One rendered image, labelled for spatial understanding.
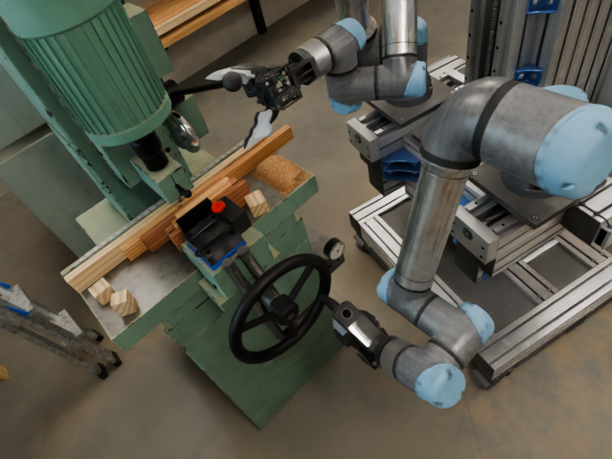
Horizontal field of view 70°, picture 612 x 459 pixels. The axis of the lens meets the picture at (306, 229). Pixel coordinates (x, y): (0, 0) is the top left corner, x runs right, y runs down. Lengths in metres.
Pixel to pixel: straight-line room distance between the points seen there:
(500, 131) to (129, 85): 0.61
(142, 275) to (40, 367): 1.38
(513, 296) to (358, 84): 1.01
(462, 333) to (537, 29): 0.74
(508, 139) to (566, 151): 0.07
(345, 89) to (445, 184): 0.40
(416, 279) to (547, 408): 1.05
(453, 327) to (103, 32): 0.77
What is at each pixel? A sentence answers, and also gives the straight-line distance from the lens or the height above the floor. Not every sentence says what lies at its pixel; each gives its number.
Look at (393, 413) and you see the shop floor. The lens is 1.73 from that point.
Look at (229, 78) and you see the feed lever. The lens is 0.80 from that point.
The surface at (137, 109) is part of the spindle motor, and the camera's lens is 0.89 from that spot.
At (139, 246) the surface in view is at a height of 0.92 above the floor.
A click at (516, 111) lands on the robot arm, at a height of 1.28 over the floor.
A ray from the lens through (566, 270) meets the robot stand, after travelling 1.82.
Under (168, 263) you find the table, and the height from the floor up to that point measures 0.90.
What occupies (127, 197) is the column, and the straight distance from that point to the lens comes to 1.27.
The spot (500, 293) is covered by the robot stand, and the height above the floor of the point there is 0.21.
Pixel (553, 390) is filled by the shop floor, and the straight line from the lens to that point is 1.83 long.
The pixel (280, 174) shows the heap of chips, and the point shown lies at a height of 0.93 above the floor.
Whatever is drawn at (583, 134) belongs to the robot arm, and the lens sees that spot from 0.61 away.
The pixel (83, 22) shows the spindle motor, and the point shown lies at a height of 1.42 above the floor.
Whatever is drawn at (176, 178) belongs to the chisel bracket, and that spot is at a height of 1.05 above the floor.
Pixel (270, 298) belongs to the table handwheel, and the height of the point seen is 0.83.
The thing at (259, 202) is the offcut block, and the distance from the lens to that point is 1.05.
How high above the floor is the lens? 1.66
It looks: 49 degrees down
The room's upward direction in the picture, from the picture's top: 17 degrees counter-clockwise
